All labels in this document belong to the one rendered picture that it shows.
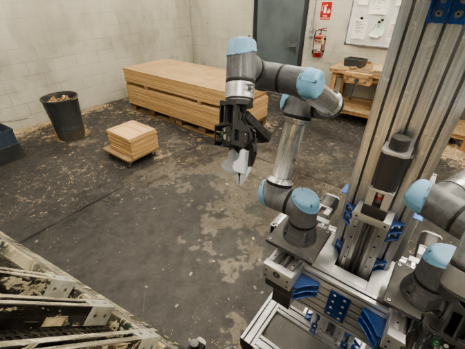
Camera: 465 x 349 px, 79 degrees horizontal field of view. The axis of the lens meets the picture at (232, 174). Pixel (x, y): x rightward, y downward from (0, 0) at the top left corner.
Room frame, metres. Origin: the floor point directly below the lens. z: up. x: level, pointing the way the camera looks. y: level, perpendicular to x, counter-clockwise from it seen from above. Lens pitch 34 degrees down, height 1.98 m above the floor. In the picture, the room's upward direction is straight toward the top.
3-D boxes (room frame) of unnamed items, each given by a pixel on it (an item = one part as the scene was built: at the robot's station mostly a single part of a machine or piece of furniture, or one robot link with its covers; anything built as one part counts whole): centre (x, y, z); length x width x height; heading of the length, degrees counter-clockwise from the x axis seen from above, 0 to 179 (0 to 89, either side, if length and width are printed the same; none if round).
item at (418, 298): (0.61, -0.70, 1.09); 0.15 x 0.15 x 0.10
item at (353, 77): (4.42, -1.93, 0.70); 0.40 x 0.27 x 0.39; 53
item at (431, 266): (0.61, -0.70, 1.20); 0.13 x 0.12 x 0.14; 27
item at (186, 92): (4.92, 0.69, 0.39); 2.46 x 1.05 x 0.78; 53
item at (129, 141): (3.45, 1.41, 0.20); 0.61 x 0.53 x 0.40; 53
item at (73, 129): (4.08, 2.56, 0.33); 0.52 x 0.51 x 0.65; 53
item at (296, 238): (0.91, -0.30, 1.09); 0.15 x 0.15 x 0.10
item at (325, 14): (5.66, -1.63, 1.64); 0.21 x 0.01 x 0.28; 53
